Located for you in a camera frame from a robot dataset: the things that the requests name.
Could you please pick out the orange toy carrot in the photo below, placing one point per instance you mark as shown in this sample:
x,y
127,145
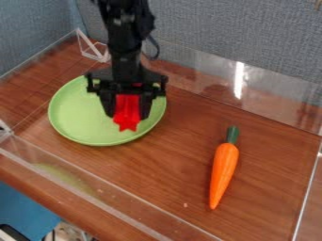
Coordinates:
x,y
224,167

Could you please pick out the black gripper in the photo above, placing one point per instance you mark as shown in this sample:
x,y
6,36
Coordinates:
x,y
126,77

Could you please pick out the red star-shaped block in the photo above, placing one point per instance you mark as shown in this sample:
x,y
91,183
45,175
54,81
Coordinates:
x,y
127,117

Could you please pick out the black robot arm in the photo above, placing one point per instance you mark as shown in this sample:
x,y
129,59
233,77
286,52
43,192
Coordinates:
x,y
130,22

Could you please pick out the green plate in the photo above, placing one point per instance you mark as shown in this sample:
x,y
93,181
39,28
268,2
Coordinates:
x,y
78,118

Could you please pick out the clear acrylic enclosure wall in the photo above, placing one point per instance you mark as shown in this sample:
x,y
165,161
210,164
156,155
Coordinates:
x,y
142,191

